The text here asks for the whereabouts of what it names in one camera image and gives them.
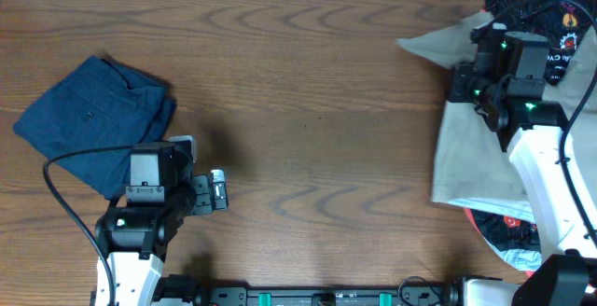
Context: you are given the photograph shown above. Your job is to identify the black printed cycling jersey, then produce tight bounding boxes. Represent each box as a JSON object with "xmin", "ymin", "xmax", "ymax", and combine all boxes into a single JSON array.
[{"xmin": 470, "ymin": 0, "xmax": 596, "ymax": 244}]

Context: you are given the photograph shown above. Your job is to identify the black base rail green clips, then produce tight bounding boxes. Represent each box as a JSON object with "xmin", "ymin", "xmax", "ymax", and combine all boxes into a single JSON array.
[{"xmin": 158, "ymin": 275, "xmax": 542, "ymax": 306}]

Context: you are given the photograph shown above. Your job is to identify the khaki beige shorts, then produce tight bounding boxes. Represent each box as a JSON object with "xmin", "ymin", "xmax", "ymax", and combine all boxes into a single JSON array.
[{"xmin": 396, "ymin": 11, "xmax": 596, "ymax": 221}]

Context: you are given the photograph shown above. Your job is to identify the red garment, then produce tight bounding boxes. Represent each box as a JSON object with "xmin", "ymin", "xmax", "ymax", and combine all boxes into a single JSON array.
[{"xmin": 465, "ymin": 208, "xmax": 541, "ymax": 276}]

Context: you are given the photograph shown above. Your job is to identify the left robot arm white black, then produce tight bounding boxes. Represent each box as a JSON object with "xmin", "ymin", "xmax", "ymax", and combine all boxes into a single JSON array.
[{"xmin": 93, "ymin": 170, "xmax": 228, "ymax": 305}]

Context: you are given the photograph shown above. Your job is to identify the left black cable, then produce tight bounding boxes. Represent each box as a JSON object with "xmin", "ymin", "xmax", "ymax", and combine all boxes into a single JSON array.
[{"xmin": 42, "ymin": 145, "xmax": 136, "ymax": 306}]

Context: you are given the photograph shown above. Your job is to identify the light blue garment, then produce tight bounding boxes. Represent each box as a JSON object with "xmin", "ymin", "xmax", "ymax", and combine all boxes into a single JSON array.
[{"xmin": 491, "ymin": 245, "xmax": 542, "ymax": 271}]

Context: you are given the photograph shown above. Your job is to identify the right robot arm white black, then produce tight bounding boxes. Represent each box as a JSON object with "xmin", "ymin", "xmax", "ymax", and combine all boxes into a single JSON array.
[{"xmin": 449, "ymin": 63, "xmax": 596, "ymax": 305}]

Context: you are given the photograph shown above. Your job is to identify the folded navy blue shorts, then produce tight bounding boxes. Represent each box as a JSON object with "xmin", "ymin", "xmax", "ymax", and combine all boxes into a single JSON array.
[{"xmin": 12, "ymin": 54, "xmax": 177, "ymax": 201}]

